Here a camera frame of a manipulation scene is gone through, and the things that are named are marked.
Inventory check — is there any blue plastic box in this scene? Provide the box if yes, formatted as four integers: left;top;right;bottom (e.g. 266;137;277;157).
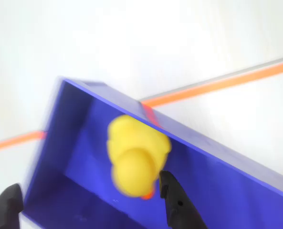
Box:
21;76;283;229

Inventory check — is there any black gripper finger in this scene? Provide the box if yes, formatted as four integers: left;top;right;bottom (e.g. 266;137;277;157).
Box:
0;183;24;229
158;170;208;229

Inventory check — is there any orange tape strip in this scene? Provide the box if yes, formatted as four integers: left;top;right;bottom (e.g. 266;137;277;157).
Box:
0;59;283;153

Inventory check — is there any yellow rubber duck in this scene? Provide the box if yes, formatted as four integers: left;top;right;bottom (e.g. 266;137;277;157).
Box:
106;114;172;200

